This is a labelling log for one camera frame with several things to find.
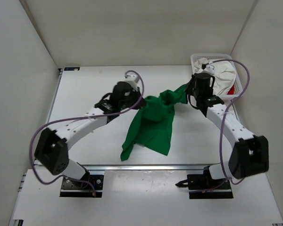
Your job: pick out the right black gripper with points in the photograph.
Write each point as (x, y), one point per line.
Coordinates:
(187, 89)

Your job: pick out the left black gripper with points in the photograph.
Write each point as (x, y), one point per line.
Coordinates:
(139, 104)

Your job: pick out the green polo shirt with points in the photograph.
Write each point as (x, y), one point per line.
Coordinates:
(152, 126)

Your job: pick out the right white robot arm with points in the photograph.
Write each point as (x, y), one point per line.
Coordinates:
(250, 153)

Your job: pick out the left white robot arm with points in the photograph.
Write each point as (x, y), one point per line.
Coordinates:
(54, 144)

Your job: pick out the white t shirt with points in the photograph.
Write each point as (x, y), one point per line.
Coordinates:
(225, 74)

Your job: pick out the red t shirt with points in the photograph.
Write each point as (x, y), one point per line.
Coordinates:
(231, 91)

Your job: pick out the white plastic basket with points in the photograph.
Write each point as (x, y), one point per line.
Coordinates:
(210, 69)

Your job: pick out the blue label sticker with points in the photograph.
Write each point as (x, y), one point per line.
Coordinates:
(71, 68)

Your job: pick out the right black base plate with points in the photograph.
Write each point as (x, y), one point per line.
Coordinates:
(210, 190)

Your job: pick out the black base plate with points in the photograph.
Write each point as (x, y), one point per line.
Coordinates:
(74, 189)
(210, 190)

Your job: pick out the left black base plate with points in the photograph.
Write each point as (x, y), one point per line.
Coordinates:
(74, 189)

